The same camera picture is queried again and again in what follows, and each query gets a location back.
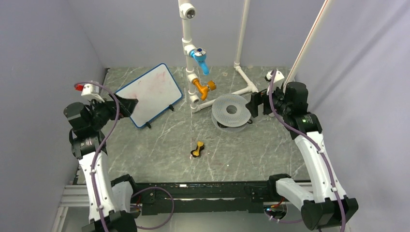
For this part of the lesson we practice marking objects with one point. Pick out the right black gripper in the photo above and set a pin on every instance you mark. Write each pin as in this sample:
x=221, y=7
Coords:
x=257, y=98

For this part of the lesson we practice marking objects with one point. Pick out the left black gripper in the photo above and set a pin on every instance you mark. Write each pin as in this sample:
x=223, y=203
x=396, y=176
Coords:
x=128, y=104

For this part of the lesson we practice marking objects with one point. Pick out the blue framed whiteboard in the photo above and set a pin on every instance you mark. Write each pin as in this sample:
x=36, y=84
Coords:
x=156, y=92

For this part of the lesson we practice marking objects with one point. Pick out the yellow black eraser pad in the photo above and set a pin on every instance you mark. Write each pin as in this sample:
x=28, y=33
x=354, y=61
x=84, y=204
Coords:
x=197, y=151

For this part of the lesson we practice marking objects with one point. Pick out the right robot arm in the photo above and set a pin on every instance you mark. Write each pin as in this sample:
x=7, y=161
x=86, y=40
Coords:
x=328, y=205

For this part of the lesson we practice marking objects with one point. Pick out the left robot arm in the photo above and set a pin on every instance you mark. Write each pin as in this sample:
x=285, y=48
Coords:
x=109, y=201

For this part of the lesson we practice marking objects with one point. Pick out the orange plastic tap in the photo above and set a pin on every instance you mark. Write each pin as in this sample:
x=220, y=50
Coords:
x=204, y=90

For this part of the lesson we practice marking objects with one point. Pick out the blue plastic tap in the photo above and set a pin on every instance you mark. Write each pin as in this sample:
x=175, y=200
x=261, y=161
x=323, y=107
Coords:
x=199, y=55

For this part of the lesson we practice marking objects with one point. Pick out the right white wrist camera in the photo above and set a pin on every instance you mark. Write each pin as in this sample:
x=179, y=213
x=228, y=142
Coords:
x=277, y=77

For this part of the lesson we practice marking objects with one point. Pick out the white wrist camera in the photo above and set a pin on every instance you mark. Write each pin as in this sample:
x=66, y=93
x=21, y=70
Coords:
x=90, y=92
x=277, y=77

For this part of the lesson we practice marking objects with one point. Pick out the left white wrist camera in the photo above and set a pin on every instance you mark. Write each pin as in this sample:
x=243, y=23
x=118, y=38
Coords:
x=90, y=92

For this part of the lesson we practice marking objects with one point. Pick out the black wire whiteboard stand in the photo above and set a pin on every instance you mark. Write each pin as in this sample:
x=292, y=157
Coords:
x=160, y=115

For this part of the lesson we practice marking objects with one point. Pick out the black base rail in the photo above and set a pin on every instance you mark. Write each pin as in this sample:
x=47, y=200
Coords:
x=203, y=197

